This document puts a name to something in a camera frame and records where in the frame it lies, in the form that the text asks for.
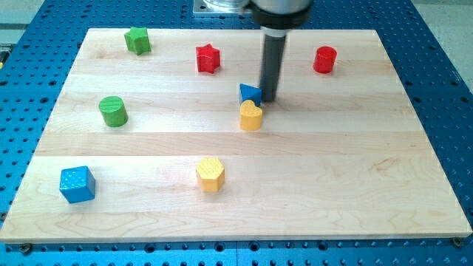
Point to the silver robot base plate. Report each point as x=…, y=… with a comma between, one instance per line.
x=213, y=7

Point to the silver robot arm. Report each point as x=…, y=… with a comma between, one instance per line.
x=276, y=18

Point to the blue perforated table plate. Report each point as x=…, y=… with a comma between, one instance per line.
x=428, y=42

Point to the blue triangle block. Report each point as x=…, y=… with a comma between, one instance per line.
x=247, y=92

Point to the red cylinder block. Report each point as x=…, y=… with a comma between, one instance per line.
x=324, y=60

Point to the blue cube block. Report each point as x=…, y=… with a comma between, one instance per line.
x=77, y=184

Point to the red star block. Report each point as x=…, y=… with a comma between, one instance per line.
x=208, y=58

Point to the green cylinder block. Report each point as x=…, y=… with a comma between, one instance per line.
x=113, y=111

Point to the yellow hexagon block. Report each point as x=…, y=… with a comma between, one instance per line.
x=210, y=174

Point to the light wooden board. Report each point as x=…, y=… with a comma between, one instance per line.
x=340, y=155

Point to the yellow heart block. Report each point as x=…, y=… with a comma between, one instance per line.
x=250, y=116

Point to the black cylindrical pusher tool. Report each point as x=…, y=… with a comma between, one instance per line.
x=272, y=57

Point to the green star block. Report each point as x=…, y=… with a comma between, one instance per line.
x=137, y=40

